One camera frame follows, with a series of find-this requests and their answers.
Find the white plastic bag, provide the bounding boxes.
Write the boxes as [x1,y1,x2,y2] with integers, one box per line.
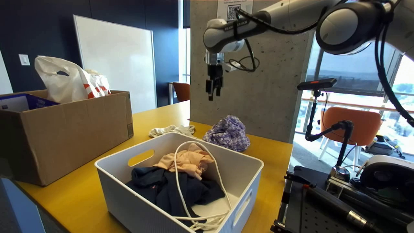
[34,55,113,105]

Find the white plastic basket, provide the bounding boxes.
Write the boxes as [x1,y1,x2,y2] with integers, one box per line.
[93,131,265,233]

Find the white QR code sign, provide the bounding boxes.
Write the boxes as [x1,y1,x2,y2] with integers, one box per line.
[215,0,255,24]

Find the white grey headset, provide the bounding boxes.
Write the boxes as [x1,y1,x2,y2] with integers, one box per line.
[353,154,414,205]

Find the purple white checkered cloth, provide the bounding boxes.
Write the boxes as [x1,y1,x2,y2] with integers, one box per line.
[202,114,251,153]

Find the grey concrete pillar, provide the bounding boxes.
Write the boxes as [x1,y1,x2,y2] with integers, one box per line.
[189,0,320,145]

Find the orange chair with white legs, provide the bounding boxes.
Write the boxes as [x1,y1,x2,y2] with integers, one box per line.
[318,107,383,171]

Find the white board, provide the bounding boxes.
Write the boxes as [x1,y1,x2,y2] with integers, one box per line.
[72,15,159,116]

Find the orange chair with dark frame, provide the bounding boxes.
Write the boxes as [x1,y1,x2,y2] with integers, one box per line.
[168,82,191,105]

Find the white light switch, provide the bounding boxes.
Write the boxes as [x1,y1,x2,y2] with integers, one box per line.
[18,54,32,68]

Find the brown cardboard box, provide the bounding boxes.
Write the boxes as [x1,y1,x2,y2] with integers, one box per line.
[0,88,135,188]

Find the white cord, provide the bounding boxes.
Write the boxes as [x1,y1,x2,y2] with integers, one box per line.
[172,140,237,233]

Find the blue grey panel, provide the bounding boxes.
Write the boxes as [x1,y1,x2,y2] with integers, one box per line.
[0,175,47,233]

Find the black jointed camera stand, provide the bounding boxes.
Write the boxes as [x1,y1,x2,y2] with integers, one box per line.
[303,88,354,171]

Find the orange window railing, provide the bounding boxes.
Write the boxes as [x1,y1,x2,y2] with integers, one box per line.
[301,98,414,116]

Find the black grey handheld tool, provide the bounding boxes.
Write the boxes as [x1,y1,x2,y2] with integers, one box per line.
[301,184,382,233]

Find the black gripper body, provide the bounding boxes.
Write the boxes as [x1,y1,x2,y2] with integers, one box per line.
[206,63,225,83]

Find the white wall panel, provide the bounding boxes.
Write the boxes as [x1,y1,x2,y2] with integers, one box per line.
[0,48,14,96]

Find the blue item in cardboard box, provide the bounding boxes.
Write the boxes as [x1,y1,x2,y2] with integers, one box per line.
[0,94,60,114]

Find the navy blue cloth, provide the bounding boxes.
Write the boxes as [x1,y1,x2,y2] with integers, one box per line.
[125,166,226,219]

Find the peach beige cloth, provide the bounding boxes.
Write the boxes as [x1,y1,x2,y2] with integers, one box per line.
[153,147,216,182]

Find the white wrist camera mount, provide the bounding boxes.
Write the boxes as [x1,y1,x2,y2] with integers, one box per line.
[224,59,243,73]

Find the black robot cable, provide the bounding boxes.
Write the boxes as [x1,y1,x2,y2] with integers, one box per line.
[226,0,414,127]

